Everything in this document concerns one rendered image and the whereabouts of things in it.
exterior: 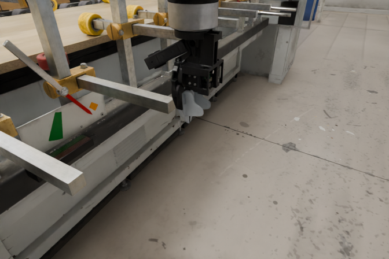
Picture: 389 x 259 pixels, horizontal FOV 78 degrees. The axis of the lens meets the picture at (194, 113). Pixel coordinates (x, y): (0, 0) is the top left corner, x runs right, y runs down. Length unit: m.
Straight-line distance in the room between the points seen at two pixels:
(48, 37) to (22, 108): 0.33
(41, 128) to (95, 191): 0.70
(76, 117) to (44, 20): 0.27
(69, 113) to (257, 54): 2.49
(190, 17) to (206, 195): 1.18
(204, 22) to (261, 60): 2.59
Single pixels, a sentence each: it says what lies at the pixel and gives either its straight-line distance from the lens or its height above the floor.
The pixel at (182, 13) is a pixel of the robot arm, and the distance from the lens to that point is 0.43.
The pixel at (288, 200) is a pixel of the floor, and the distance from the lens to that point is 1.55.
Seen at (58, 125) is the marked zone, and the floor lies 0.75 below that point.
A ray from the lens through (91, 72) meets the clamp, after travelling 0.79.
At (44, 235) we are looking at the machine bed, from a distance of 1.30.
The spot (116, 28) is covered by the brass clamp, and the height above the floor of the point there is 0.96.
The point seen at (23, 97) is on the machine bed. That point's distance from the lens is 0.96.
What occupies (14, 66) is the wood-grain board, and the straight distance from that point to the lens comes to 0.87.
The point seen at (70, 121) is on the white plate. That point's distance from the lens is 0.78.
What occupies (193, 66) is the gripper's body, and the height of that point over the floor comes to 0.97.
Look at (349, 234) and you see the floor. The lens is 1.53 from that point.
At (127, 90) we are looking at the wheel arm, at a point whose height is 0.86.
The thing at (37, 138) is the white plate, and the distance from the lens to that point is 0.74.
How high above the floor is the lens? 1.12
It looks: 31 degrees down
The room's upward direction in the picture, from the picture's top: straight up
